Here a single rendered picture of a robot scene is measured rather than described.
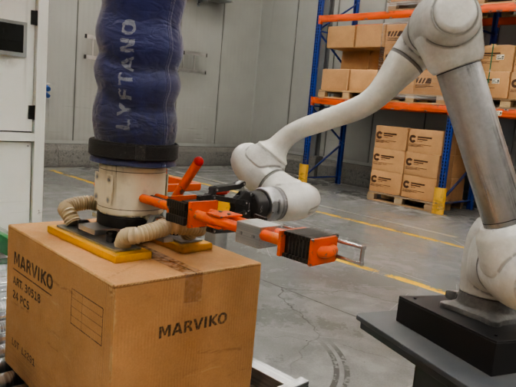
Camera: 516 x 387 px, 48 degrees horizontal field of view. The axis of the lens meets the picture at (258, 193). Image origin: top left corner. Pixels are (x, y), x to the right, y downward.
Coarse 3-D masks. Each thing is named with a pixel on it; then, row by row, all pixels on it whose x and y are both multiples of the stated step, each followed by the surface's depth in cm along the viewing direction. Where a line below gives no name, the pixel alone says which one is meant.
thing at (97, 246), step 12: (48, 228) 151; (60, 228) 150; (72, 228) 149; (72, 240) 142; (84, 240) 140; (96, 240) 139; (108, 240) 138; (96, 252) 135; (108, 252) 132; (120, 252) 132; (132, 252) 133; (144, 252) 135
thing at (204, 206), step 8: (168, 200) 130; (176, 200) 128; (208, 200) 130; (216, 200) 131; (168, 208) 131; (176, 208) 128; (184, 208) 126; (192, 208) 126; (200, 208) 128; (208, 208) 130; (216, 208) 131; (168, 216) 130; (176, 216) 128; (184, 216) 127; (192, 216) 127; (184, 224) 127; (192, 224) 127; (200, 224) 129
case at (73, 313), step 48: (48, 240) 144; (48, 288) 138; (96, 288) 120; (144, 288) 119; (192, 288) 128; (240, 288) 138; (48, 336) 140; (96, 336) 121; (144, 336) 121; (192, 336) 130; (240, 336) 141; (48, 384) 141; (96, 384) 122; (144, 384) 123; (192, 384) 132; (240, 384) 143
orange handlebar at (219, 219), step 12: (168, 180) 179; (156, 204) 137; (204, 216) 124; (216, 216) 121; (228, 216) 122; (240, 216) 124; (216, 228) 122; (228, 228) 119; (276, 228) 116; (264, 240) 112; (276, 240) 110; (324, 252) 103; (336, 252) 104
